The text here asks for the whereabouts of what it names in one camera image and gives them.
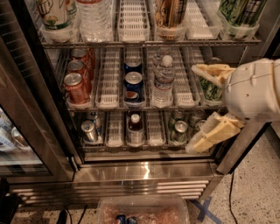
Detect blue pepsi can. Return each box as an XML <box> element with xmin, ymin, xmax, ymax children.
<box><xmin>124</xmin><ymin>72</ymin><xmax>144</xmax><ymax>102</ymax></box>
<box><xmin>124</xmin><ymin>58</ymin><xmax>142</xmax><ymax>74</ymax></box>

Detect large water bottle top shelf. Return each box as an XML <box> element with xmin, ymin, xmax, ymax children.
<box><xmin>75</xmin><ymin>0</ymin><xmax>113</xmax><ymax>42</ymax></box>

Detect red coke can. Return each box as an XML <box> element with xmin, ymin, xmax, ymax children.
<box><xmin>67</xmin><ymin>59</ymin><xmax>92</xmax><ymax>93</ymax></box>
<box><xmin>71</xmin><ymin>48</ymin><xmax>94</xmax><ymax>80</ymax></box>
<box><xmin>64</xmin><ymin>73</ymin><xmax>89</xmax><ymax>104</ymax></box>

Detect brown bottle white cap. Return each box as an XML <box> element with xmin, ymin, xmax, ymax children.
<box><xmin>129</xmin><ymin>114</ymin><xmax>143</xmax><ymax>144</ymax></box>

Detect clear plastic bin on floor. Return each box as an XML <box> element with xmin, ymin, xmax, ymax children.
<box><xmin>96</xmin><ymin>194</ymin><xmax>190</xmax><ymax>224</ymax></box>

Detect silver green can bottom right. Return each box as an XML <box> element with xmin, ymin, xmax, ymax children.
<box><xmin>192</xmin><ymin>120</ymin><xmax>205</xmax><ymax>136</ymax></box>

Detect black cable on floor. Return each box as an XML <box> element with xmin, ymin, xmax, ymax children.
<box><xmin>228</xmin><ymin>171</ymin><xmax>240</xmax><ymax>224</ymax></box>

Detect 7up bottle top shelf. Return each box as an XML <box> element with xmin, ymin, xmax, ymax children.
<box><xmin>36</xmin><ymin>0</ymin><xmax>71</xmax><ymax>31</ymax></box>

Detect green can bottom shelf front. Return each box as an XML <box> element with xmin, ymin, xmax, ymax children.
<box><xmin>171</xmin><ymin>121</ymin><xmax>188</xmax><ymax>143</ymax></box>

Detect front green can middle shelf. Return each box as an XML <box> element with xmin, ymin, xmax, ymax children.
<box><xmin>199</xmin><ymin>77</ymin><xmax>222</xmax><ymax>102</ymax></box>

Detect clear water bottle middle shelf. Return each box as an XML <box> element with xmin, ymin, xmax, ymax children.
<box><xmin>153</xmin><ymin>55</ymin><xmax>175</xmax><ymax>102</ymax></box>

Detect glass fridge door left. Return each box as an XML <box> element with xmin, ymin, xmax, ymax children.
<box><xmin>0</xmin><ymin>0</ymin><xmax>74</xmax><ymax>185</ymax></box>

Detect brown tea bottle top shelf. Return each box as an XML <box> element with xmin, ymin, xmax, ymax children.
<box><xmin>154</xmin><ymin>0</ymin><xmax>187</xmax><ymax>28</ymax></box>

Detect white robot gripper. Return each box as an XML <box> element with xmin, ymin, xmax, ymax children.
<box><xmin>185</xmin><ymin>59</ymin><xmax>280</xmax><ymax>154</ymax></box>

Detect rear blue pepsi can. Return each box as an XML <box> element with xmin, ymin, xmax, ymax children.
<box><xmin>124</xmin><ymin>58</ymin><xmax>142</xmax><ymax>74</ymax></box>

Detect green bottle top shelf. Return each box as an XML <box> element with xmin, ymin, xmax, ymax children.
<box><xmin>219</xmin><ymin>0</ymin><xmax>267</xmax><ymax>27</ymax></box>

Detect rear green can middle shelf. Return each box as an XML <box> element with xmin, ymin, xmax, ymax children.
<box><xmin>206</xmin><ymin>57</ymin><xmax>222</xmax><ymax>65</ymax></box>

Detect stainless steel fridge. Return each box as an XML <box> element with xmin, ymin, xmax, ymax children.
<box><xmin>8</xmin><ymin>0</ymin><xmax>278</xmax><ymax>207</ymax></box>

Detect front blue pepsi can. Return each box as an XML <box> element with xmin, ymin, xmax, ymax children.
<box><xmin>124</xmin><ymin>72</ymin><xmax>144</xmax><ymax>102</ymax></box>

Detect green can shelf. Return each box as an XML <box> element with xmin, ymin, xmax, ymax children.
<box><xmin>171</xmin><ymin>121</ymin><xmax>188</xmax><ymax>143</ymax></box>
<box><xmin>199</xmin><ymin>77</ymin><xmax>222</xmax><ymax>102</ymax></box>
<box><xmin>206</xmin><ymin>57</ymin><xmax>222</xmax><ymax>65</ymax></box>

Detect silver can bottom shelf left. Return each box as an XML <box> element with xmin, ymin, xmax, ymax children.
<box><xmin>81</xmin><ymin>120</ymin><xmax>98</xmax><ymax>142</ymax></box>

